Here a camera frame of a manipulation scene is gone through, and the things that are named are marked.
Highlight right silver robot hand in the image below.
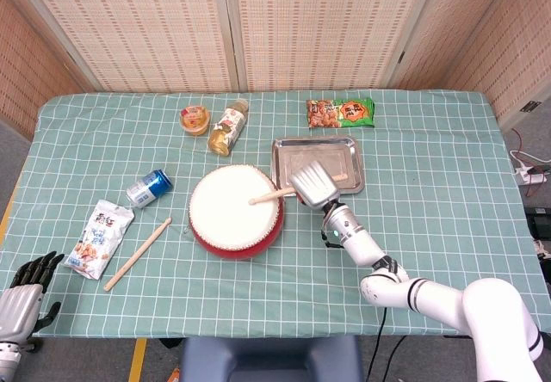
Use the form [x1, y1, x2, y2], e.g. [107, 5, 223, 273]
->
[288, 160, 344, 209]

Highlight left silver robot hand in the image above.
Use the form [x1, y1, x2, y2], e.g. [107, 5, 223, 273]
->
[0, 250, 65, 349]

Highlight wooden drumstick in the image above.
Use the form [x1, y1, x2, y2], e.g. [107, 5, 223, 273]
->
[248, 174, 348, 206]
[103, 217, 173, 293]

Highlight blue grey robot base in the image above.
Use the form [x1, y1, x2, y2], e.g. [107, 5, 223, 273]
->
[178, 335, 365, 382]

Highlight silver metal tray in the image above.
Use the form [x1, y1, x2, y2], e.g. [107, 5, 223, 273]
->
[270, 135, 367, 197]

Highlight red drum white skin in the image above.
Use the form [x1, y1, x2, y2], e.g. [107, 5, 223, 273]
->
[188, 163, 286, 262]

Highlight green orange snack bag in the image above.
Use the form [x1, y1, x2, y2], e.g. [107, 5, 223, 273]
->
[306, 96, 376, 129]

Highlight white snack bag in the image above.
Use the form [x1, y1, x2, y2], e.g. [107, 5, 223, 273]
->
[63, 199, 135, 280]

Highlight yellow tea bottle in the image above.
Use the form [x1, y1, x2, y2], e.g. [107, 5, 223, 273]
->
[207, 97, 250, 157]

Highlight green checked tablecloth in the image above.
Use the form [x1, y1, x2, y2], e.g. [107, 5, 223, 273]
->
[0, 89, 551, 340]

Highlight orange fruit jelly cup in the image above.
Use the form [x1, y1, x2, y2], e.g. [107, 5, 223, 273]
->
[178, 102, 213, 137]

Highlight blue white drink can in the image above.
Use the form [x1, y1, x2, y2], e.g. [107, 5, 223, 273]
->
[126, 168, 174, 209]

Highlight white power strip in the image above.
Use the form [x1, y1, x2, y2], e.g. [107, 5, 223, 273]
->
[510, 149, 550, 185]

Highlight black equipment box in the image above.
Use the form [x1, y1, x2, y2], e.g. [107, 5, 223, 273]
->
[524, 207, 551, 271]

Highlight bamboo folding screen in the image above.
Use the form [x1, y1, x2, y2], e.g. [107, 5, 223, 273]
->
[0, 0, 551, 138]

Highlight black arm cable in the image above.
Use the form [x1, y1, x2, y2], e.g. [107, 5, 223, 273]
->
[320, 226, 388, 382]

